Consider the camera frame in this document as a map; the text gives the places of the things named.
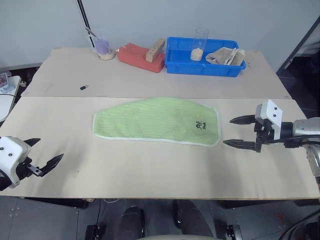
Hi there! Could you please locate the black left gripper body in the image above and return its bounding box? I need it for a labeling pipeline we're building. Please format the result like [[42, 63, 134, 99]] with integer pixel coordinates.
[[16, 158, 43, 181]]

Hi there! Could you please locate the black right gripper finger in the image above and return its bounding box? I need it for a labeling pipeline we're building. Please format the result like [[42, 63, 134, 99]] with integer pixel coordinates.
[[229, 114, 257, 125], [222, 138, 259, 152]]

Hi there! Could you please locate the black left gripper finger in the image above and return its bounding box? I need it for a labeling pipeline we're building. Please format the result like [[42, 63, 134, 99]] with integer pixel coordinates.
[[23, 137, 42, 149], [40, 153, 65, 178]]

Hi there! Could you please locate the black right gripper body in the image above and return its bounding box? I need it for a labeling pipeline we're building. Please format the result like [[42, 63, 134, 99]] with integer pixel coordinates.
[[253, 118, 275, 154]]

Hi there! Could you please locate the green microfiber cloth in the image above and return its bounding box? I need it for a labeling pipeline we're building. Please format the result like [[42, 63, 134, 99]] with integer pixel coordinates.
[[92, 96, 221, 148]]

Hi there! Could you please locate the white side table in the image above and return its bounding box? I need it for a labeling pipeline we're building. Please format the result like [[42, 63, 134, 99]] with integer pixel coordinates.
[[0, 74, 22, 122]]

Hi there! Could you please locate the crumpled beige cloth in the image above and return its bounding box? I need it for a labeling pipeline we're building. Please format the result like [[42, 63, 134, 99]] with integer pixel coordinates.
[[205, 47, 247, 67]]

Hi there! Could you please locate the small printed card box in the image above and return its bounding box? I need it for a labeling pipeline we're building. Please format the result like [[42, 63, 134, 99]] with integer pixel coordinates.
[[0, 72, 11, 92]]

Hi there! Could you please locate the blue plastic bin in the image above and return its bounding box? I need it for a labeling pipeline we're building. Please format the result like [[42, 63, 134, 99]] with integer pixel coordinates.
[[164, 36, 247, 78]]

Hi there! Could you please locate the tall clear glass cylinder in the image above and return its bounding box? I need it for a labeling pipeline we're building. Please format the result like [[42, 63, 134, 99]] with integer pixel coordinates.
[[190, 27, 210, 62]]

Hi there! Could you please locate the dark rounded shape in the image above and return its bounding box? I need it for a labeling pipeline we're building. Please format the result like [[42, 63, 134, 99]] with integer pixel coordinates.
[[172, 199, 214, 236], [118, 205, 148, 236]]

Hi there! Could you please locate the dark glossy panel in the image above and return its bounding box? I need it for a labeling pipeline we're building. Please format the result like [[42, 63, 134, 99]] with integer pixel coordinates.
[[275, 16, 320, 78]]

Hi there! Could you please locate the wooden block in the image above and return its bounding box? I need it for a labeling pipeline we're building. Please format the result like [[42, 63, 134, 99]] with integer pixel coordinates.
[[145, 37, 167, 62]]

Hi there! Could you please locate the metal stirring rod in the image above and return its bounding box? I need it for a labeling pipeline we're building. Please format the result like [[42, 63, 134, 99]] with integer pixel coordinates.
[[84, 27, 101, 39]]

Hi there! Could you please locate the red foam brick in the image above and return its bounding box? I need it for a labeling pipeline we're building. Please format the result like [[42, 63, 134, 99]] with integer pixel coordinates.
[[117, 42, 166, 74]]

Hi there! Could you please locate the black vertical pole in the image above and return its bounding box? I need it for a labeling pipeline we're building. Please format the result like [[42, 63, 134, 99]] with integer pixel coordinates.
[[76, 0, 95, 47]]

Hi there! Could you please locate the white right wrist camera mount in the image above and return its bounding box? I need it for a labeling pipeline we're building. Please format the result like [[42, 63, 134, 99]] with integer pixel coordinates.
[[255, 99, 284, 141]]

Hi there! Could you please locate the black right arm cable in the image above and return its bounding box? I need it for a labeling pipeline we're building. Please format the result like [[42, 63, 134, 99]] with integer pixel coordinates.
[[267, 135, 320, 150]]

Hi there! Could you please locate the black floor bracket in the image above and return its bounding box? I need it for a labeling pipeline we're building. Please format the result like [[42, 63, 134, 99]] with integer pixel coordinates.
[[219, 224, 242, 240]]

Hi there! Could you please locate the black floor cable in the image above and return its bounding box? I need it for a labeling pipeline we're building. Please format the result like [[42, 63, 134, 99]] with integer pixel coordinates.
[[281, 214, 320, 240]]

